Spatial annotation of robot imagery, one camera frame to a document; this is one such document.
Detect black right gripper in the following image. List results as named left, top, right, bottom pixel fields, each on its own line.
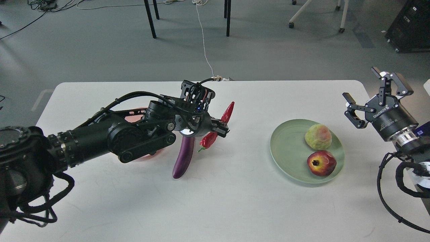
left=342, top=67, right=418, bottom=142

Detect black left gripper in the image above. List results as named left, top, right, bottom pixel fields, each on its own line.
left=178, top=112, right=230, bottom=138

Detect red chili pepper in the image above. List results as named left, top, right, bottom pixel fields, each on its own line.
left=198, top=102, right=235, bottom=152

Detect purple eggplant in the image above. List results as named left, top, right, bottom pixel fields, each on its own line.
left=172, top=136, right=195, bottom=179

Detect green yellow peach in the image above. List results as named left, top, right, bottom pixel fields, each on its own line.
left=304, top=124, right=332, bottom=150

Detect red pomegranate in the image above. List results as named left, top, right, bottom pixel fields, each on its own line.
left=307, top=150, right=337, bottom=176

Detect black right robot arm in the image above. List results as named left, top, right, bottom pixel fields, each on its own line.
left=343, top=67, right=429, bottom=233

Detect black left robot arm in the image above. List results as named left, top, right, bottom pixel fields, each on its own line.
left=0, top=76, right=229, bottom=230

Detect green plate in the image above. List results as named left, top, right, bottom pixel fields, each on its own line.
left=270, top=119, right=345, bottom=186

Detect black equipment case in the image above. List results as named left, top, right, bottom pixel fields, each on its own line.
left=385, top=0, right=430, bottom=53

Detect white chair base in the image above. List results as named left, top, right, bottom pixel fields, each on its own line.
left=288, top=0, right=350, bottom=33

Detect pink plate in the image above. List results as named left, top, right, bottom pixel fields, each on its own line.
left=118, top=109, right=176, bottom=163

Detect black table legs right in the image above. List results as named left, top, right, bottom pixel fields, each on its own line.
left=224, top=0, right=232, bottom=37

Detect black table legs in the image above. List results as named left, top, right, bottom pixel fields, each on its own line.
left=144, top=0, right=160, bottom=39
left=224, top=0, right=232, bottom=37

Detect black table legs left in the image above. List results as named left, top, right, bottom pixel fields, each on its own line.
left=144, top=0, right=160, bottom=39

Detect white floor cable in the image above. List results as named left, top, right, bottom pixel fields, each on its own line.
left=192, top=0, right=230, bottom=81

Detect black floor cables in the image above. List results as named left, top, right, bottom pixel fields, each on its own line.
left=0, top=0, right=88, bottom=39

